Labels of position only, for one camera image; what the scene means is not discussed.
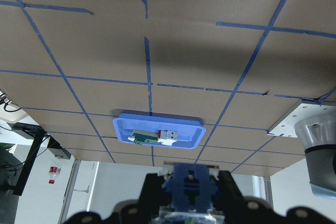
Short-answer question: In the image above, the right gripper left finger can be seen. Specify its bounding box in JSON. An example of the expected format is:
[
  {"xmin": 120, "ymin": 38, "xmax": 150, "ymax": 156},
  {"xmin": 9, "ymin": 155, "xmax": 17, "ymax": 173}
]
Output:
[{"xmin": 138, "ymin": 173, "xmax": 165, "ymax": 221}]

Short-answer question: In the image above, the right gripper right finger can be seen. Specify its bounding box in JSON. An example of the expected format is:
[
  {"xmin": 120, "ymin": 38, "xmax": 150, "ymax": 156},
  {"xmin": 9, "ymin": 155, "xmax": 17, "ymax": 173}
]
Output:
[{"xmin": 216, "ymin": 170, "xmax": 244, "ymax": 216}]

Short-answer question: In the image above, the red emergency stop button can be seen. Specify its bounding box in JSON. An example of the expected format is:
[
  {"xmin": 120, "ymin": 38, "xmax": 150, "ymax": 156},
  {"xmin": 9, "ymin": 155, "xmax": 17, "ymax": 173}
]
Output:
[{"xmin": 155, "ymin": 162, "xmax": 225, "ymax": 223}]

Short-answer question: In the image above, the blue plastic tray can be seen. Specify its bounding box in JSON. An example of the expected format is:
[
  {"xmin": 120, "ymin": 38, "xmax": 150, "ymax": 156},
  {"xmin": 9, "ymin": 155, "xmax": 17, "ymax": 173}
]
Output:
[{"xmin": 112, "ymin": 113, "xmax": 206, "ymax": 150}]

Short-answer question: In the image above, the plastic bottle red label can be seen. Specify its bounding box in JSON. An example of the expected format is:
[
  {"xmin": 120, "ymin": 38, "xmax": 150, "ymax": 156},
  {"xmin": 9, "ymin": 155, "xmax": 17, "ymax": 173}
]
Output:
[{"xmin": 48, "ymin": 156, "xmax": 62, "ymax": 184}]

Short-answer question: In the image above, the black monitor stand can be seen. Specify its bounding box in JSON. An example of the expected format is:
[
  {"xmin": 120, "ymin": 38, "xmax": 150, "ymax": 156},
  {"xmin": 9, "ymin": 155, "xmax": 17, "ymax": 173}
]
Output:
[{"xmin": 0, "ymin": 121, "xmax": 71, "ymax": 196}]

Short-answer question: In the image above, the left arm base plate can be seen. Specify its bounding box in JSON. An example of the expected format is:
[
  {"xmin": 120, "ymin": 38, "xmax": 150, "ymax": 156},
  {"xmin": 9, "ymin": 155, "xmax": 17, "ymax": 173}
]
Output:
[{"xmin": 267, "ymin": 100, "xmax": 335, "ymax": 138}]

